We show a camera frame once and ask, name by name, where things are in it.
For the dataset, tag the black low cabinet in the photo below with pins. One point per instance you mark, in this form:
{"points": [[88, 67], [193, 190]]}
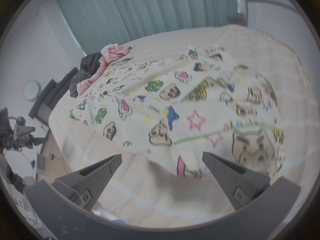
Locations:
{"points": [[50, 96]]}

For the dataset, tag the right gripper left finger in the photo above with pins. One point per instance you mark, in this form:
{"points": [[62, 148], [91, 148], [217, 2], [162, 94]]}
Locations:
{"points": [[82, 186]]}

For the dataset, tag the pink garment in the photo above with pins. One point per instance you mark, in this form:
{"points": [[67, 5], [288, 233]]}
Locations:
{"points": [[115, 52]]}

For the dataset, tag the grey bedside table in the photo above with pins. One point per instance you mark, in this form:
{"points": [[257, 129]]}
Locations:
{"points": [[237, 19]]}

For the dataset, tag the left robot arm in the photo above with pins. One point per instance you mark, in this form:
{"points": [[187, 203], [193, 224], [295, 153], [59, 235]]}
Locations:
{"points": [[23, 134]]}

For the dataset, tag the bed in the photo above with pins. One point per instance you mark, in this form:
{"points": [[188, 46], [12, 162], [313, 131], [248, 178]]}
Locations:
{"points": [[287, 66]]}

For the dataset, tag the blue-green curtain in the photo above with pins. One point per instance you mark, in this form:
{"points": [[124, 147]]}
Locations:
{"points": [[175, 6], [87, 16]]}

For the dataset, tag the dark grey garment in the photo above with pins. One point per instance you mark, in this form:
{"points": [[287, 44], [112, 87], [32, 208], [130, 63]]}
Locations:
{"points": [[75, 86]]}

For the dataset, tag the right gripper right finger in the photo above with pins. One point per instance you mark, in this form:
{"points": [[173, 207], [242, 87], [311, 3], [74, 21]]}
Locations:
{"points": [[237, 186]]}

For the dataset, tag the small white box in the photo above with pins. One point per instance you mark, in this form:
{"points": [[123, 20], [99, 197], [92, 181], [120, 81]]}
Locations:
{"points": [[41, 164]]}

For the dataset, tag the white printed pyjama top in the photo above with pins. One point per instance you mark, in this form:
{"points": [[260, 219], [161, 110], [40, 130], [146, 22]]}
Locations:
{"points": [[175, 104]]}

